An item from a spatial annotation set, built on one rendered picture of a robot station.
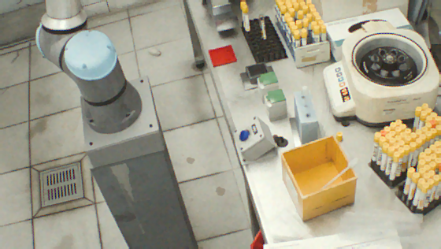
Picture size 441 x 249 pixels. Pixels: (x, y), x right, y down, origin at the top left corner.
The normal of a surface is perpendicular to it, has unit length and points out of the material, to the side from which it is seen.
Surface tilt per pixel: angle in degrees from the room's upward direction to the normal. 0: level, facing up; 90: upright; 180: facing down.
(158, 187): 90
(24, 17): 90
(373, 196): 0
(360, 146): 0
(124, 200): 90
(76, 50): 8
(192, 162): 0
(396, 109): 90
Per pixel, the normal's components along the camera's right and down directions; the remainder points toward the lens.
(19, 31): 0.22, 0.72
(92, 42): -0.07, -0.55
